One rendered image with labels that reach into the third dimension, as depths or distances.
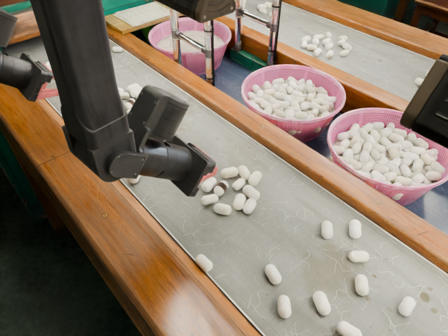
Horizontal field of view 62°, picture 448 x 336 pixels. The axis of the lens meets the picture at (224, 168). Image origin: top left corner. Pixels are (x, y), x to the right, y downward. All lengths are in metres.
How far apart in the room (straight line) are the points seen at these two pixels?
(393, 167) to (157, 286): 0.54
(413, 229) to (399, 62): 0.67
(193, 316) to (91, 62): 0.37
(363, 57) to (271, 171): 0.60
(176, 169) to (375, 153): 0.48
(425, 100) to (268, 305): 0.37
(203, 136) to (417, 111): 0.54
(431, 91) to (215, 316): 0.40
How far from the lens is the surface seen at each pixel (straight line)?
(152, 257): 0.64
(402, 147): 0.94
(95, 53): 0.40
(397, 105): 1.03
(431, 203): 0.93
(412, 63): 1.29
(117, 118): 0.45
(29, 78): 0.83
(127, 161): 0.48
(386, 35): 1.39
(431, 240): 0.73
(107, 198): 0.73
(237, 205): 0.70
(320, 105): 1.02
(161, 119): 0.51
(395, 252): 0.72
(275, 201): 0.74
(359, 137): 0.92
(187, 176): 0.60
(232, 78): 1.22
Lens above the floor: 1.29
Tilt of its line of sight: 44 degrees down
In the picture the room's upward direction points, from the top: straight up
